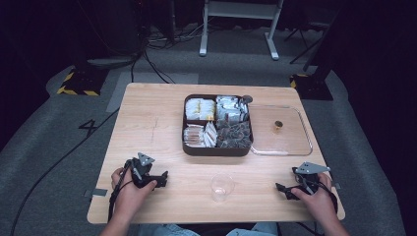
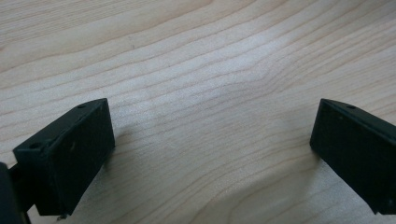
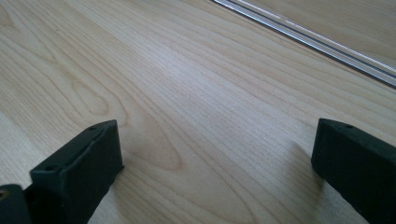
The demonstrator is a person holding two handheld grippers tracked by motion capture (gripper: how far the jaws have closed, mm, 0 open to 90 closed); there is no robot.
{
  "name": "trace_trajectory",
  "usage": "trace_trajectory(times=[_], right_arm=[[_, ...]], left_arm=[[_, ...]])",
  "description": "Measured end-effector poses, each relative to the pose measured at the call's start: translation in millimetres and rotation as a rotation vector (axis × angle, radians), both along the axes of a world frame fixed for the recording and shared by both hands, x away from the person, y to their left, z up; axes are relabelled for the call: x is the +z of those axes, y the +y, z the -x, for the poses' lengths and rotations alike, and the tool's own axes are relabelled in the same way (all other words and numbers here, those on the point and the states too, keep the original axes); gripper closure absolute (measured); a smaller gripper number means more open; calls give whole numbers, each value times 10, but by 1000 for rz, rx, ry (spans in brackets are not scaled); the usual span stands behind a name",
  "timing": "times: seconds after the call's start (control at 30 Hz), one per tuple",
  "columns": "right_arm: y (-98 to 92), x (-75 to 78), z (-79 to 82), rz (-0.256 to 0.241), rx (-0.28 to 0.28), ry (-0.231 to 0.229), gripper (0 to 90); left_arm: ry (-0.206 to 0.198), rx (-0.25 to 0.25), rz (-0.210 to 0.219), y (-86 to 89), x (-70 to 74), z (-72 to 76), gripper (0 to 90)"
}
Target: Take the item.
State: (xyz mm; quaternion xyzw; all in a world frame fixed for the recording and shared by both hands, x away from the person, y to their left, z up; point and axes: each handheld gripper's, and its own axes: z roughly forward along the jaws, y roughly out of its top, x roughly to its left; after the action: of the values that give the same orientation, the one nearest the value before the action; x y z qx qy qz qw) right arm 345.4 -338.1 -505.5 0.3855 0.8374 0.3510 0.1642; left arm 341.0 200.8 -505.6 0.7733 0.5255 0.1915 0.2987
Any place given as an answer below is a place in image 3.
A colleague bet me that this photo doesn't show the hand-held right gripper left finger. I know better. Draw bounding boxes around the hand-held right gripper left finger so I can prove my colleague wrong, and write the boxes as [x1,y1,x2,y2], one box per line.
[24,119,125,224]

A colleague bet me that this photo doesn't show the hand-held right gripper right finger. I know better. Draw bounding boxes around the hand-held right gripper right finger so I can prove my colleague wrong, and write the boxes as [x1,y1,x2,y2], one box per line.
[310,118,396,224]

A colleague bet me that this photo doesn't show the metal rail strip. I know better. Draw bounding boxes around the metal rail strip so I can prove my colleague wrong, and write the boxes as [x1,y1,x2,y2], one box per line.
[211,0,396,91]

